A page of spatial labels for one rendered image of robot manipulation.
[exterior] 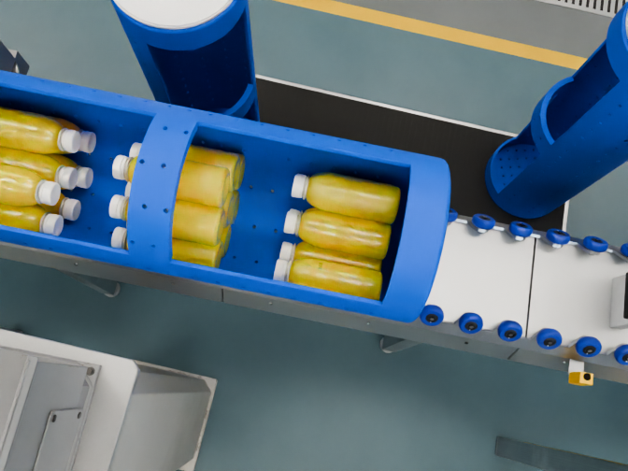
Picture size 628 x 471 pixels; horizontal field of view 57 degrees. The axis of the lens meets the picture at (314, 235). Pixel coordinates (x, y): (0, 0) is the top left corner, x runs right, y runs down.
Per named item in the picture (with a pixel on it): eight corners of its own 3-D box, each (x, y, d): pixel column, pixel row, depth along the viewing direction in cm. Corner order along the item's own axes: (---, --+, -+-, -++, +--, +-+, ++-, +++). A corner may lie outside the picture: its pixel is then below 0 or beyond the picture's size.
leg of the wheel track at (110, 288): (118, 298, 203) (47, 260, 143) (101, 295, 203) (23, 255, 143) (122, 282, 205) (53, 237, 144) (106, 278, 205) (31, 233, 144)
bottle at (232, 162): (239, 148, 100) (143, 128, 100) (230, 183, 97) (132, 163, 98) (241, 164, 106) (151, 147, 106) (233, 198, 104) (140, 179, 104)
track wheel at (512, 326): (527, 329, 108) (525, 321, 109) (503, 324, 108) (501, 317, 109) (518, 346, 110) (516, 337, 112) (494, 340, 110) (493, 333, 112)
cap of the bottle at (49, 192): (46, 206, 99) (56, 207, 99) (36, 199, 95) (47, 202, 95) (52, 184, 100) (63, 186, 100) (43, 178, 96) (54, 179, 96)
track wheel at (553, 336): (566, 337, 108) (564, 329, 109) (543, 332, 108) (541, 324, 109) (557, 353, 110) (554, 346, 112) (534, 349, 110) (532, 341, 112)
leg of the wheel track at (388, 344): (394, 354, 203) (441, 339, 142) (378, 350, 203) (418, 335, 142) (397, 337, 204) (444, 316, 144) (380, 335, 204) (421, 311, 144)
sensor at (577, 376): (581, 386, 114) (594, 385, 110) (566, 382, 114) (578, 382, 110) (584, 347, 116) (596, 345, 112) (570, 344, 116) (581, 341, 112)
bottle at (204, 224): (222, 238, 102) (128, 220, 102) (227, 203, 99) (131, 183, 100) (213, 253, 96) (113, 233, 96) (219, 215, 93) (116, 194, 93)
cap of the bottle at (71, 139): (60, 134, 99) (70, 135, 99) (70, 125, 102) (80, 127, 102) (62, 154, 101) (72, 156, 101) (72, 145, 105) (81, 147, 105)
